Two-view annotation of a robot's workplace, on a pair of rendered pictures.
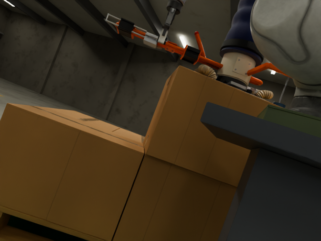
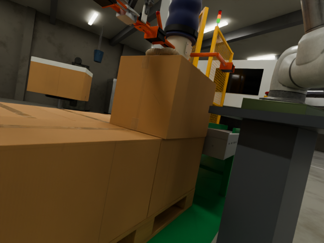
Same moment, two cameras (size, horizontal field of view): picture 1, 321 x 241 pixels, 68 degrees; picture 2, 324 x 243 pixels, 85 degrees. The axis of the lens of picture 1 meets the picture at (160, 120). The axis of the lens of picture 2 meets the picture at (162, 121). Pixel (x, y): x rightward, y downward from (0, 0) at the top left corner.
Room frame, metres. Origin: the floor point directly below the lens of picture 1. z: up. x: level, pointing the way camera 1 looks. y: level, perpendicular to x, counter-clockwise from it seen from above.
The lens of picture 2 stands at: (0.51, 0.68, 0.67)
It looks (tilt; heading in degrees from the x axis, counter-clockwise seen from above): 3 degrees down; 308
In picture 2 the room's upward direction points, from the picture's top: 11 degrees clockwise
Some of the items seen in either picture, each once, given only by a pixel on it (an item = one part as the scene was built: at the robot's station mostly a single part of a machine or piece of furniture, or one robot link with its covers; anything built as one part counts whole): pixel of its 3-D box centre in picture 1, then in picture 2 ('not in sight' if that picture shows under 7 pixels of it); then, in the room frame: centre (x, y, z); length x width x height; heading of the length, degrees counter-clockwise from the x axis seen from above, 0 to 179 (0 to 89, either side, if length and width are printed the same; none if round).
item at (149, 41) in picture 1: (151, 40); (127, 15); (1.20, 0.19, 1.07); 0.07 x 0.07 x 0.04; 5
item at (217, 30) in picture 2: not in sight; (213, 100); (1.82, -2.37, 1.05); 1.17 x 0.10 x 2.10; 94
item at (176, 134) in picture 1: (212, 131); (168, 101); (1.22, -0.27, 0.74); 0.60 x 0.40 x 0.40; 96
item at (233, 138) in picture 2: not in sight; (247, 141); (1.03, -1.83, 0.50); 2.31 x 0.05 x 0.19; 94
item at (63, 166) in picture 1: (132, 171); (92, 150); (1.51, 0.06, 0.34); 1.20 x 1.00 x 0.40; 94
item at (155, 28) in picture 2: (190, 55); (155, 35); (1.22, -0.03, 1.07); 0.10 x 0.08 x 0.06; 5
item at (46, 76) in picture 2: not in sight; (62, 81); (3.00, -0.30, 0.82); 0.60 x 0.40 x 0.40; 49
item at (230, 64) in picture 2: not in sight; (227, 67); (1.01, -0.60, 1.07); 0.09 x 0.08 x 0.05; 5
